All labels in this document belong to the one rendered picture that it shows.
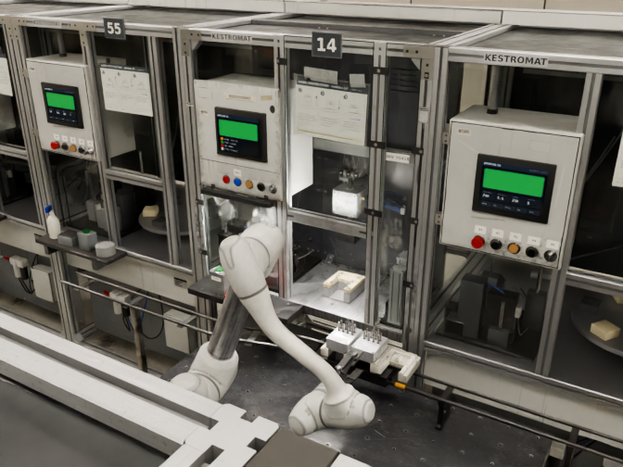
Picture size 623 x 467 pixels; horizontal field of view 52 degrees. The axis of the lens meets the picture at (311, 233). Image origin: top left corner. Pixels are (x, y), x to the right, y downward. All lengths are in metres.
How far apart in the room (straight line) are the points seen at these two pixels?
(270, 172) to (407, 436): 1.15
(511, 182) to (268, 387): 1.27
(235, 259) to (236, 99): 0.87
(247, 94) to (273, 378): 1.17
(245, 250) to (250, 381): 0.90
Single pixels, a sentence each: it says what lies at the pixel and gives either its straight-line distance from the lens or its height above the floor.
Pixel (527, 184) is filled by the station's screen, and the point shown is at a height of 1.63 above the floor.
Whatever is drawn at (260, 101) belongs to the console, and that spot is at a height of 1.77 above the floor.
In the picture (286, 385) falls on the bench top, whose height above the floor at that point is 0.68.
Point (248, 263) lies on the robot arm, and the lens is 1.96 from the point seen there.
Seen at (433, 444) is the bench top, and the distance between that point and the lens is 2.47.
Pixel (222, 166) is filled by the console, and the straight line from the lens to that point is 2.76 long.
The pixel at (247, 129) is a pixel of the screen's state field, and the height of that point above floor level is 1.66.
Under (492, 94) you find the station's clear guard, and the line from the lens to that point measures 2.19.
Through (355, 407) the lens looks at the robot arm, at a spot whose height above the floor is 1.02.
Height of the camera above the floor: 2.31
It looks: 24 degrees down
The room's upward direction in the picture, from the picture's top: straight up
